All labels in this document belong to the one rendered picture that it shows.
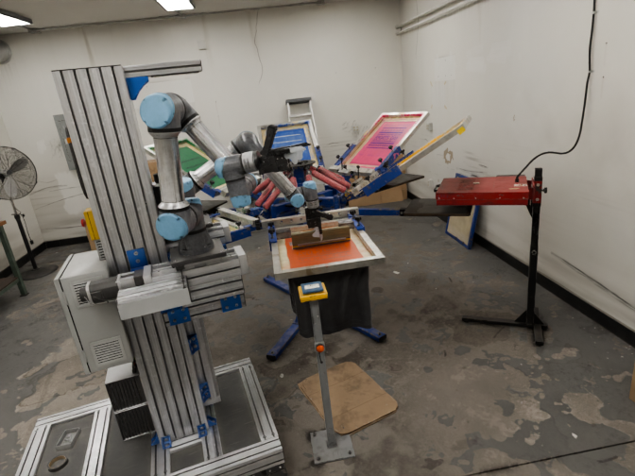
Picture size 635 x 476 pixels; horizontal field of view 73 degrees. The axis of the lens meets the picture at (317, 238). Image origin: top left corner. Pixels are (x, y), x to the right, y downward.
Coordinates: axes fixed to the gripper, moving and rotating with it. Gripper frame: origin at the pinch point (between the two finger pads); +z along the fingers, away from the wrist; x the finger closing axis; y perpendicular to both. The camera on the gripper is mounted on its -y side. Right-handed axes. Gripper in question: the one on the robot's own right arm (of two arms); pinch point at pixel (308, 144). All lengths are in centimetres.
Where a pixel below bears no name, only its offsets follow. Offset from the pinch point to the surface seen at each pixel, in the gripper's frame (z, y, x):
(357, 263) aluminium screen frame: 5, 68, -54
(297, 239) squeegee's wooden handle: -30, 60, -87
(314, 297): -15, 71, -25
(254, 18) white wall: -106, -148, -503
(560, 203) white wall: 162, 98, -192
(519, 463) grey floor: 68, 174, -21
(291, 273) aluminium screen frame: -28, 65, -46
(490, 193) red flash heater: 93, 63, -127
